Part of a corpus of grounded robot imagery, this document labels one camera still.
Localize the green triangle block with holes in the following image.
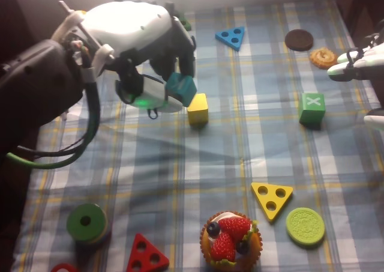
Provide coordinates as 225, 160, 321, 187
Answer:
173, 10, 193, 32

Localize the teal cube block letter K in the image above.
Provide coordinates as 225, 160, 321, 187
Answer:
164, 72, 198, 107

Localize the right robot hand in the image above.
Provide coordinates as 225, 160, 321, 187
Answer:
81, 0, 199, 119

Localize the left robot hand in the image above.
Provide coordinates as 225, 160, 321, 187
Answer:
326, 33, 384, 131

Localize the toy strawberry blueberry tart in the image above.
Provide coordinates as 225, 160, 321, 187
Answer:
200, 211, 263, 268

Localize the blue plaid tablecloth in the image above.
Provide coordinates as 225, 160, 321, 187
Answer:
11, 1, 384, 272

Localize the green sandwich toy cookie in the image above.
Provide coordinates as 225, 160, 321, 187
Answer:
285, 207, 326, 248

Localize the red cylinder block white letter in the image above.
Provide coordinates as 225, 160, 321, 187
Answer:
50, 262, 79, 272

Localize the red triangle block with holes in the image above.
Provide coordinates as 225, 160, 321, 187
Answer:
126, 232, 170, 272

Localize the rainbow ring stacker toy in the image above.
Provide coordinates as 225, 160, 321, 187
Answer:
65, 203, 112, 245

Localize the blue triangle block with holes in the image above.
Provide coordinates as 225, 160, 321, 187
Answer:
215, 26, 246, 52

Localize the green cube block letter X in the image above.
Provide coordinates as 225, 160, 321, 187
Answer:
298, 92, 326, 128

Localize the yellow cube block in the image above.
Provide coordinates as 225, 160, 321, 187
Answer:
187, 93, 209, 126

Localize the tan swirl toy biscuit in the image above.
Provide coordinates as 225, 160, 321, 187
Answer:
309, 47, 338, 71

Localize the yellow triangle block with holes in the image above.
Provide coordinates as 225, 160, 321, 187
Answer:
250, 181, 294, 223

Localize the brown chocolate toy cookie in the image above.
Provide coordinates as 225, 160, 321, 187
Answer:
284, 29, 314, 52

